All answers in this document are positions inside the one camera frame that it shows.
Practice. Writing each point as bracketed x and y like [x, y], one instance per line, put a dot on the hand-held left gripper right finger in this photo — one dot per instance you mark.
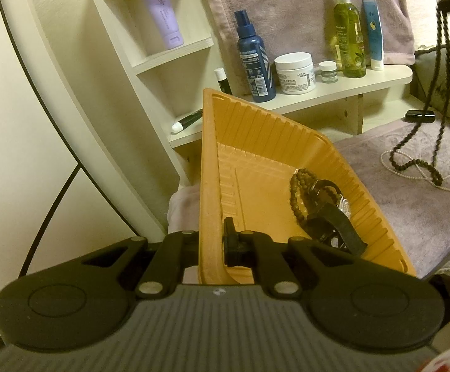
[230, 244]

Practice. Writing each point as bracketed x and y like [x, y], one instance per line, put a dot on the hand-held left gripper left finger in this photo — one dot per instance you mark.
[188, 248]

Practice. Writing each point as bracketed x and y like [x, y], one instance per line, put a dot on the orange plastic tray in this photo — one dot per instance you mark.
[256, 170]

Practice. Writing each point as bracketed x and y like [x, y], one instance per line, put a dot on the grey cushion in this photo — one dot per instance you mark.
[422, 73]

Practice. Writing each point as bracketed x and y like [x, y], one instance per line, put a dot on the blue white tube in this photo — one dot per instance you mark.
[374, 35]

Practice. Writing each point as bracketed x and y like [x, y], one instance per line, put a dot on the green spray bottle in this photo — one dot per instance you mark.
[348, 38]

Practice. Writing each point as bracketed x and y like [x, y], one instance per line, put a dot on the small black case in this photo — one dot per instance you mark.
[420, 115]

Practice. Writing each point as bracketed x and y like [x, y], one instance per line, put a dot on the black white marker pen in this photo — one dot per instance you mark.
[188, 120]

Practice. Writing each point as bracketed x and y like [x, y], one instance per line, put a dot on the small white cream jar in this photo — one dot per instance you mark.
[328, 73]

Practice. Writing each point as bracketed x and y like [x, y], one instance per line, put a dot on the white wooden shelf unit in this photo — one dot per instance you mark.
[337, 91]

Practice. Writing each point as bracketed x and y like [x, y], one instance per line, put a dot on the white curved panel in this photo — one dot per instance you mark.
[93, 131]

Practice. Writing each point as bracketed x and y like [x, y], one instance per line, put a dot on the black white lip balm stick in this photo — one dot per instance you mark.
[223, 83]

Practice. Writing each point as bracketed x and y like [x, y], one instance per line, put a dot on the mauve hanging towel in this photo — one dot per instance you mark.
[286, 7]

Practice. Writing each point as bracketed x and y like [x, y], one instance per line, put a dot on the large white cream jar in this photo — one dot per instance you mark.
[295, 73]

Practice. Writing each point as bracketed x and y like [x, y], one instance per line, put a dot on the blue spray bottle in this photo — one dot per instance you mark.
[254, 66]

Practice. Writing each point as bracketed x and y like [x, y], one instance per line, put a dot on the purple tube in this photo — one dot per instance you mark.
[163, 15]

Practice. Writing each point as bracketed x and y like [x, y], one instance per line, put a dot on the red white object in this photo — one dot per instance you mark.
[447, 358]

